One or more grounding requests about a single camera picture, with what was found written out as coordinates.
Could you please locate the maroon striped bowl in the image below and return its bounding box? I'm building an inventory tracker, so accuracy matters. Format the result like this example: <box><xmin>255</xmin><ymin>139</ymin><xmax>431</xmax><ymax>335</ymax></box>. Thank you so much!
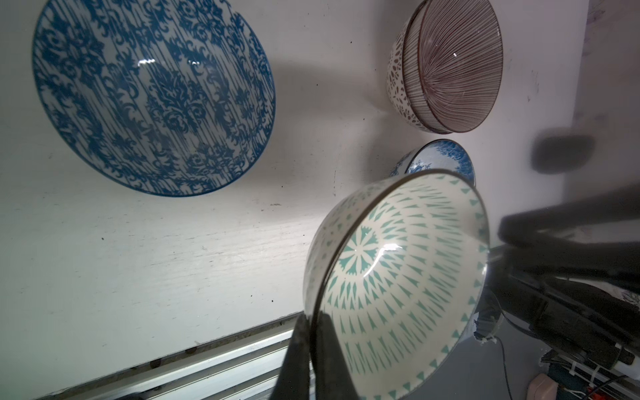
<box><xmin>403</xmin><ymin>1</ymin><xmax>503</xmax><ymax>134</ymax></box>

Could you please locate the blue damask bowl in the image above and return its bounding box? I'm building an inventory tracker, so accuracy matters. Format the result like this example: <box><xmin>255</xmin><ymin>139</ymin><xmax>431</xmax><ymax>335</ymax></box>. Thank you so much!
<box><xmin>32</xmin><ymin>1</ymin><xmax>276</xmax><ymax>198</ymax></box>

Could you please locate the aluminium front rail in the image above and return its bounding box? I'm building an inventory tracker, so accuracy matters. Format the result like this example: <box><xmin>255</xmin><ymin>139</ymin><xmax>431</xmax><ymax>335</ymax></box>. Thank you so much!
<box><xmin>44</xmin><ymin>313</ymin><xmax>302</xmax><ymax>399</ymax></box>

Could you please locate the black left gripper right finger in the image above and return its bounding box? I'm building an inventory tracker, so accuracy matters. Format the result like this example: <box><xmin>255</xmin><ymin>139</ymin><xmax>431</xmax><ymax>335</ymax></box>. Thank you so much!
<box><xmin>313</xmin><ymin>312</ymin><xmax>358</xmax><ymax>400</ymax></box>

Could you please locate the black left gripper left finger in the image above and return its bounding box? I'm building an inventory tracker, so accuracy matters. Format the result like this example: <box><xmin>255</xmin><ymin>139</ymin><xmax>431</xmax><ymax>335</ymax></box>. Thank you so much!
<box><xmin>270</xmin><ymin>314</ymin><xmax>311</xmax><ymax>400</ymax></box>

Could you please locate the green triangle pattern bowl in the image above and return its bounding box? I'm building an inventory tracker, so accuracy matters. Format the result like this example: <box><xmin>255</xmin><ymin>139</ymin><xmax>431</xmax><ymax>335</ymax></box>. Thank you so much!
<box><xmin>303</xmin><ymin>169</ymin><xmax>489</xmax><ymax>399</ymax></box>

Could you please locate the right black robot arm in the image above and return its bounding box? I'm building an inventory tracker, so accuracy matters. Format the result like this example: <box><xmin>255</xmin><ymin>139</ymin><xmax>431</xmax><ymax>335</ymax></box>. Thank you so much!
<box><xmin>482</xmin><ymin>184</ymin><xmax>639</xmax><ymax>369</ymax></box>

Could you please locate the brown lattice bowl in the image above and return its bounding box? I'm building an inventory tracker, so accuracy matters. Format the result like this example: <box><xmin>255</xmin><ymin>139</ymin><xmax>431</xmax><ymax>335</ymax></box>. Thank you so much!
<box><xmin>386</xmin><ymin>2</ymin><xmax>439</xmax><ymax>133</ymax></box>

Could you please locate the blue floral bowl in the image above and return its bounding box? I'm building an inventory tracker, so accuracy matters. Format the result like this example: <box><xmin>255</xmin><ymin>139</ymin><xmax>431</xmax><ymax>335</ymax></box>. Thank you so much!
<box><xmin>390</xmin><ymin>139</ymin><xmax>476</xmax><ymax>186</ymax></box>

